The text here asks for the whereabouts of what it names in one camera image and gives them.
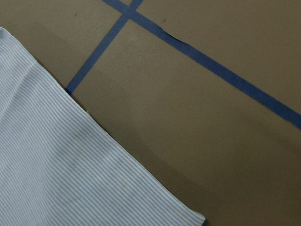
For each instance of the blue striped button shirt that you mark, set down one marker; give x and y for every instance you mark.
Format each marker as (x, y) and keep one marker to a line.
(58, 167)

